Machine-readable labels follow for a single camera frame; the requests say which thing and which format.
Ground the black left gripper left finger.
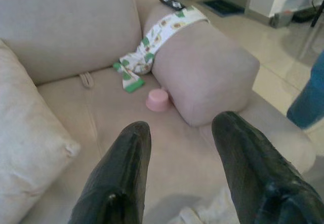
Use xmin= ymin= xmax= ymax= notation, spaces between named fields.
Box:
xmin=67 ymin=121 xmax=152 ymax=224

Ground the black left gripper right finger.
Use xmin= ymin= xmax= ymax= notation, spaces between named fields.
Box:
xmin=211 ymin=110 xmax=324 ymax=224

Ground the beige fabric sofa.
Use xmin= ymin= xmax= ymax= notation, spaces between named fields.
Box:
xmin=0 ymin=0 xmax=317 ymax=224

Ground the cream white pillow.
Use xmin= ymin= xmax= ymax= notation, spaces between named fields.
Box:
xmin=0 ymin=39 xmax=82 ymax=224

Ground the dark blue floor mat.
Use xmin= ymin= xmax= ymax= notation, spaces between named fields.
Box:
xmin=202 ymin=0 xmax=245 ymax=16

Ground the white crumpled cloth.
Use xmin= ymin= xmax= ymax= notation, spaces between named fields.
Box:
xmin=174 ymin=185 xmax=241 ymax=224

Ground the pink plastic cup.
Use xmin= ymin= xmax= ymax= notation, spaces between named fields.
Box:
xmin=145 ymin=89 xmax=170 ymax=113

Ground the person's blue jeans leg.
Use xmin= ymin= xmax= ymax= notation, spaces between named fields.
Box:
xmin=287 ymin=54 xmax=324 ymax=130

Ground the avocado print white cloth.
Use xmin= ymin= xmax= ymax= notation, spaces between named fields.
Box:
xmin=112 ymin=6 xmax=211 ymax=93

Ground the grey metal box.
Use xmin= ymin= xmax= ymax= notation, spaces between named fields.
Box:
xmin=270 ymin=11 xmax=294 ymax=29

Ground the black remote control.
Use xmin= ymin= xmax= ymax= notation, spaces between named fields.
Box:
xmin=158 ymin=0 xmax=186 ymax=11

